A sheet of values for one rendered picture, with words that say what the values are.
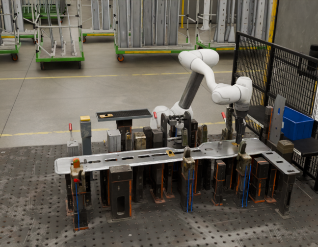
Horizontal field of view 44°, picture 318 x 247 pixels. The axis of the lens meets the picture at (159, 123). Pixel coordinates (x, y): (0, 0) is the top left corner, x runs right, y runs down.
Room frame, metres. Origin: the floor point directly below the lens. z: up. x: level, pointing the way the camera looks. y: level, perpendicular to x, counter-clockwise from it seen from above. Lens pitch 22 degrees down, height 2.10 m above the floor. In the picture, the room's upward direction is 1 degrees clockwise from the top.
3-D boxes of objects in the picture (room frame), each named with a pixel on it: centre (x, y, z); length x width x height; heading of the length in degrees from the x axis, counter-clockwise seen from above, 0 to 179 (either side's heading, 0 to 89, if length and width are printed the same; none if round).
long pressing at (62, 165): (2.21, -0.06, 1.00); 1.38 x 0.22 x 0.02; 106
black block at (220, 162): (2.14, -0.38, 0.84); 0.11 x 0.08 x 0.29; 16
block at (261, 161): (2.20, -0.65, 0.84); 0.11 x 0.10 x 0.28; 16
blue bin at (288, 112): (2.57, -0.91, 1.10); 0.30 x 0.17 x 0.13; 24
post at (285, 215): (2.03, -0.78, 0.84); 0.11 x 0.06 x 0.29; 16
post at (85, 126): (2.41, 0.49, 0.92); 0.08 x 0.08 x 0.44; 16
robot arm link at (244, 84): (2.35, -0.51, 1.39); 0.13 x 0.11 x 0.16; 126
